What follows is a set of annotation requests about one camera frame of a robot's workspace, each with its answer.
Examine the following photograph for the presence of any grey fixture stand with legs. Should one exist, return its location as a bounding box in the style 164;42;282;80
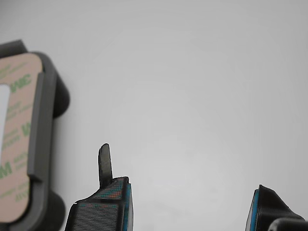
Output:
0;39;71;231

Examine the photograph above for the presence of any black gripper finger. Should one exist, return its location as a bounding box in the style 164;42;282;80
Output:
245;184;306;231
64;143;134;231

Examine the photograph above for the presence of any white panel with grey window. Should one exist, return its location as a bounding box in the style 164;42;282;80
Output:
0;84;11;151

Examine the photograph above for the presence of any beige protective film green print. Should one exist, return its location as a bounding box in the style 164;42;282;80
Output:
0;52;45;223

